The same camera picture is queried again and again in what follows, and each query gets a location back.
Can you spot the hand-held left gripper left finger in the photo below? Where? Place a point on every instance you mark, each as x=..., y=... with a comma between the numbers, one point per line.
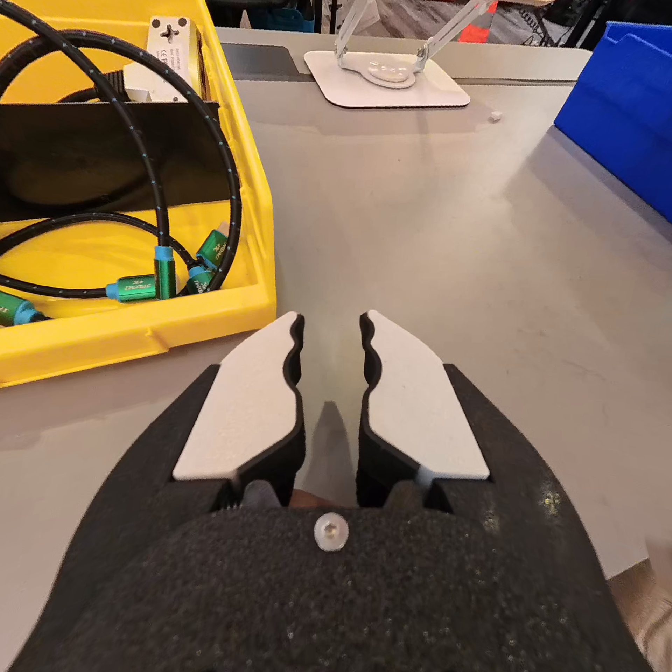
x=241, y=409

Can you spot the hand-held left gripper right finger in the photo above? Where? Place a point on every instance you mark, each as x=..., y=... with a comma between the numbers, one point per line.
x=420, y=409

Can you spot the yellow storage bin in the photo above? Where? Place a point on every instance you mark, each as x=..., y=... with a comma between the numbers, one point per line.
x=157, y=336

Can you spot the blue storage bin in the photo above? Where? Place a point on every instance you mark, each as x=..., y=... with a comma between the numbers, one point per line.
x=624, y=115

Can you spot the white HDMI splitter adapter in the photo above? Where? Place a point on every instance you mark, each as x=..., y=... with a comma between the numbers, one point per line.
x=168, y=47

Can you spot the black bin divider panel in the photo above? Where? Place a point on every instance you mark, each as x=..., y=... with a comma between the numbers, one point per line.
x=78, y=157

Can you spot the white tablet stand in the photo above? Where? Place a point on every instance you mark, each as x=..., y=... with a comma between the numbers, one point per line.
x=435, y=89

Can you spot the orange reflective cone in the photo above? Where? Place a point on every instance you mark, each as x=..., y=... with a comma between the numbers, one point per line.
x=475, y=29

